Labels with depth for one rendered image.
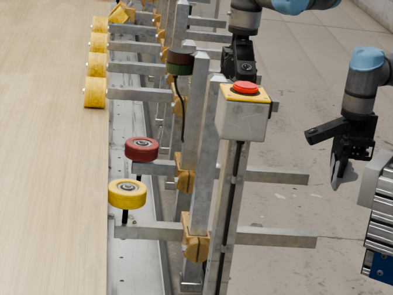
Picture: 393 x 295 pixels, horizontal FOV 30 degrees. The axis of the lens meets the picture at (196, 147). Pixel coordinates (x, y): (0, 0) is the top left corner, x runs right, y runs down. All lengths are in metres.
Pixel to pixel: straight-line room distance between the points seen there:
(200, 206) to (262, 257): 1.72
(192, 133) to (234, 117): 0.58
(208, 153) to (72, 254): 0.35
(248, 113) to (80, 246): 0.39
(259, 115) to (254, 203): 2.54
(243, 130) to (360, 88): 0.68
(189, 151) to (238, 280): 1.37
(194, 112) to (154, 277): 0.40
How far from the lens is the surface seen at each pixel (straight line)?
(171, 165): 1.75
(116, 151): 2.43
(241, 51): 1.71
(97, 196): 1.47
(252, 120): 1.12
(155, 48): 2.43
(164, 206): 1.91
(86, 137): 1.76
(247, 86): 1.13
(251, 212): 3.55
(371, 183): 1.57
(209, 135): 1.42
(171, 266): 1.65
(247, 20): 1.72
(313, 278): 3.11
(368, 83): 1.75
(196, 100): 1.65
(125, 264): 1.80
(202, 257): 1.50
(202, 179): 1.45
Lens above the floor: 1.54
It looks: 21 degrees down
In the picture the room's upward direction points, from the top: 7 degrees clockwise
